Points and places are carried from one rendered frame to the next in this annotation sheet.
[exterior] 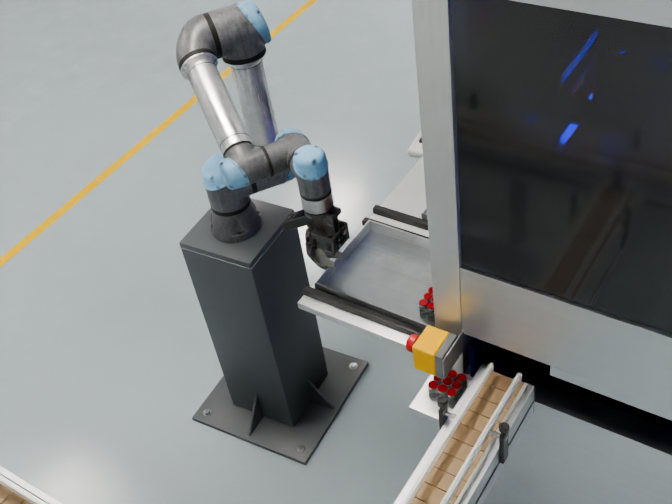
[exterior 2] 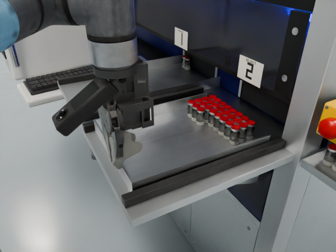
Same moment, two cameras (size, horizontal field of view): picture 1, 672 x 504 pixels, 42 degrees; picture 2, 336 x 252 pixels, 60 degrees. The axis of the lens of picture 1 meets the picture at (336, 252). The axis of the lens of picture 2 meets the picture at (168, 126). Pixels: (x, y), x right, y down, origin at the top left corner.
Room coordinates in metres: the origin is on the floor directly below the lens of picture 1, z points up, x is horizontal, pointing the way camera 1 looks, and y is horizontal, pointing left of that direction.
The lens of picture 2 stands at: (1.34, 0.41, 1.28)
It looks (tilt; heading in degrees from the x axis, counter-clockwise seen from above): 32 degrees down; 293
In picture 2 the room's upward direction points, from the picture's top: straight up
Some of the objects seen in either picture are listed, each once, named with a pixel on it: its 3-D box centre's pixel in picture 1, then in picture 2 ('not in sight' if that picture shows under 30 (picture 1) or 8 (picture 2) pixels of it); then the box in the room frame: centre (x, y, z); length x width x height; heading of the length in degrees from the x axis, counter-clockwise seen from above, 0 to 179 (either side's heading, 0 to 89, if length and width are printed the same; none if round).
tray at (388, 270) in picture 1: (400, 275); (177, 133); (1.54, -0.15, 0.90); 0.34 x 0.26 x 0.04; 50
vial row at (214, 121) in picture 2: (439, 287); (215, 119); (1.47, -0.23, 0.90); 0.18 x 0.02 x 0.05; 140
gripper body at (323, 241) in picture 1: (324, 225); (122, 96); (1.59, 0.02, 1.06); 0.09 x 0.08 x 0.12; 51
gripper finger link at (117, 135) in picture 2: (314, 246); (115, 134); (1.59, 0.05, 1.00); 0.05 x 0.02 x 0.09; 141
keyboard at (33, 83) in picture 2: not in sight; (76, 75); (2.15, -0.52, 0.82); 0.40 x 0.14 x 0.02; 57
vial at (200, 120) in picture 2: not in sight; (200, 116); (1.51, -0.24, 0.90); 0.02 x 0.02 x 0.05
